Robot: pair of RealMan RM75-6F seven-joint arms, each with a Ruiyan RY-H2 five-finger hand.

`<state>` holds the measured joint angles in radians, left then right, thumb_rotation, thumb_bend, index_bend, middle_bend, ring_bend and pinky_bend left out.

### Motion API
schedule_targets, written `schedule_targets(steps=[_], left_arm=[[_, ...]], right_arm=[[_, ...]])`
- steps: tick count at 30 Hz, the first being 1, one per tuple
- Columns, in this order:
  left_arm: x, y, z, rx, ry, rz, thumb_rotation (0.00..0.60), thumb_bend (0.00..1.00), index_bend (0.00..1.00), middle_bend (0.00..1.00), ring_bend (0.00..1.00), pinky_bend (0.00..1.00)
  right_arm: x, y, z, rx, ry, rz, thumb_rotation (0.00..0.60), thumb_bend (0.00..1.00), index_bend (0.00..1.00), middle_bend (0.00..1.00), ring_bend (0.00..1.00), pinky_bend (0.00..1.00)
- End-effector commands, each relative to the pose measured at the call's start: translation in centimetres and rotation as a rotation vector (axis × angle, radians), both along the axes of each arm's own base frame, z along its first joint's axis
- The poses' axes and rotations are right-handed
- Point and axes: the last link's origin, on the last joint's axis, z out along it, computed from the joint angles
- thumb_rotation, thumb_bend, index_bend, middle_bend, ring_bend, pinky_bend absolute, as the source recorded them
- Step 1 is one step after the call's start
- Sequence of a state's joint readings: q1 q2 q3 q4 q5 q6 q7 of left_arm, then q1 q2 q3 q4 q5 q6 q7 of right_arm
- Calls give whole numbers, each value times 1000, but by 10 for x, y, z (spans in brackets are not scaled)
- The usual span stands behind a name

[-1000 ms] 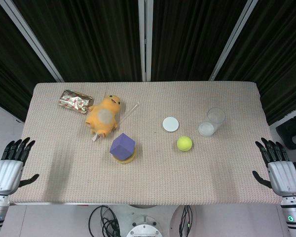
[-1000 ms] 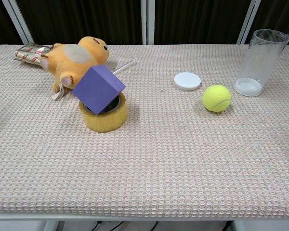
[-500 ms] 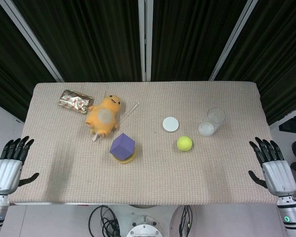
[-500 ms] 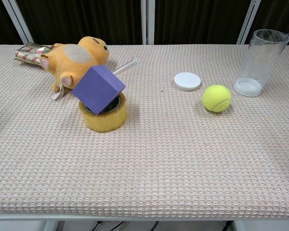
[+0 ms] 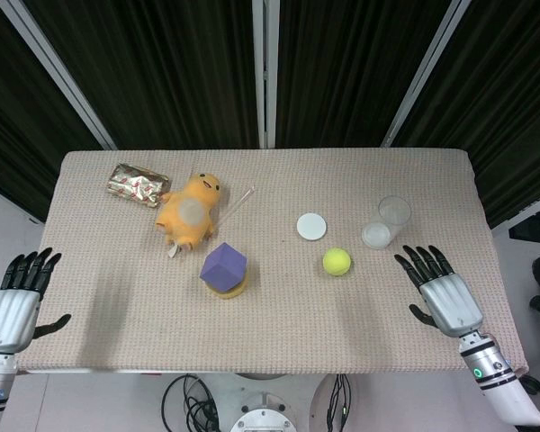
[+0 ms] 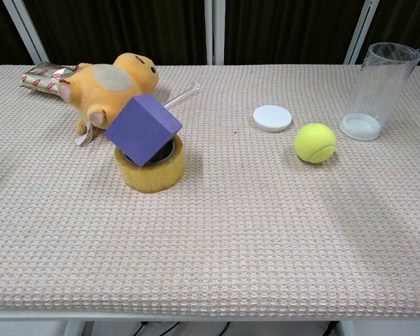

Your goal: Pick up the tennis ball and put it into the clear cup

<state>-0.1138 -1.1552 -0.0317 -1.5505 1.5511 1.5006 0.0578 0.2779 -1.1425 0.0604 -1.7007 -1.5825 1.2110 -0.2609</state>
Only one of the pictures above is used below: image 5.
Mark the black curtain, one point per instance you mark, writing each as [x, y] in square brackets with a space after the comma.
[162, 67]

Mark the gold foil snack packet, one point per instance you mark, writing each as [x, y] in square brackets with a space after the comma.
[137, 184]

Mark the purple foam cube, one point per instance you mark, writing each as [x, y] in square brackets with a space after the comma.
[223, 268]

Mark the yellow tape roll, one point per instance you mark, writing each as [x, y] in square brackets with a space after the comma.
[229, 291]

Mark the orange plush toy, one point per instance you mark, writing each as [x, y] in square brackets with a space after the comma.
[190, 209]

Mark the white metal frame post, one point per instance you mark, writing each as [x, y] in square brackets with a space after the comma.
[265, 74]
[60, 74]
[425, 74]

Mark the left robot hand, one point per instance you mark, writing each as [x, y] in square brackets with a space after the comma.
[9, 310]

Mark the transparent plastic cylinder container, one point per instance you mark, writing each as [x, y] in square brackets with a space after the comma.
[384, 222]

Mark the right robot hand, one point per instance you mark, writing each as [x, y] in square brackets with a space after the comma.
[452, 303]

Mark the white round lid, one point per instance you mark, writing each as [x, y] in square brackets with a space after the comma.
[312, 227]

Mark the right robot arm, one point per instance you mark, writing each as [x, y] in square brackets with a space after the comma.
[499, 382]

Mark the beige waffle tablecloth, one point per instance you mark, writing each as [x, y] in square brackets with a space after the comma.
[270, 315]

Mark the yellow tennis ball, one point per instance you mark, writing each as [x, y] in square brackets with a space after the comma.
[337, 262]

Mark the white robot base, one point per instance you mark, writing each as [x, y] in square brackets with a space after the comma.
[270, 409]

